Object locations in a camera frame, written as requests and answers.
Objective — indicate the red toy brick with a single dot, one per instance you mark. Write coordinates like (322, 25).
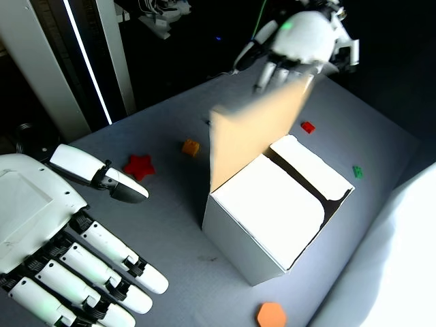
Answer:
(307, 127)

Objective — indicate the white light strip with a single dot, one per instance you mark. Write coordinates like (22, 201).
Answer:
(88, 68)

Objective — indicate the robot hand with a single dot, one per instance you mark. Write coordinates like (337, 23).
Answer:
(303, 37)
(30, 211)

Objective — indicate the narrow white metal post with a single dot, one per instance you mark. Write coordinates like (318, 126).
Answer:
(116, 51)

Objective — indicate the grey tablecloth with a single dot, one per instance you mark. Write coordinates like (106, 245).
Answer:
(170, 221)

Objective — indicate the white backdrop sheet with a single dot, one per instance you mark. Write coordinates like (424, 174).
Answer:
(391, 255)

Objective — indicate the green toy brick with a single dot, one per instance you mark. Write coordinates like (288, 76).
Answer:
(357, 172)

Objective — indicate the wide white metal post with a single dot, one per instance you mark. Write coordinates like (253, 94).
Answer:
(34, 68)

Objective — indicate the red star block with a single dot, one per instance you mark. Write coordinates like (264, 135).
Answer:
(139, 167)

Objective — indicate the orange toy brick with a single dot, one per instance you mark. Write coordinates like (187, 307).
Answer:
(190, 147)

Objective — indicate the orange hexagon block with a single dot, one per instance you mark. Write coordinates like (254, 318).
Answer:
(271, 315)

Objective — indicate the brown cardboard box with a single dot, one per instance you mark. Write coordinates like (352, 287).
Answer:
(272, 211)

